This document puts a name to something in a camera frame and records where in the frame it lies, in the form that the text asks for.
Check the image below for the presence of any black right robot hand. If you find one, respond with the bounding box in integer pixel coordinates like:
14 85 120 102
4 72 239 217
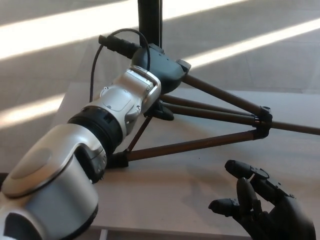
208 159 317 240

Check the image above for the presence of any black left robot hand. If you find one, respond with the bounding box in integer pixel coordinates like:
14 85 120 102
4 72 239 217
131 42 192 121

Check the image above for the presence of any brown and black tripod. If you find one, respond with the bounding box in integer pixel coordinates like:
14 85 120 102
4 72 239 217
98 34 320 168

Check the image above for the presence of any black vertical pole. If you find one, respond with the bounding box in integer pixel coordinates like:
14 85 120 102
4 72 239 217
138 0 165 48

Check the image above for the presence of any white table leg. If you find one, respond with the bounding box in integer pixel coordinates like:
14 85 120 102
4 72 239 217
99 222 109 240

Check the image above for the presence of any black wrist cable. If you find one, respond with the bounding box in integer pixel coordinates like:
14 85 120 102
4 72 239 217
89 28 151 101

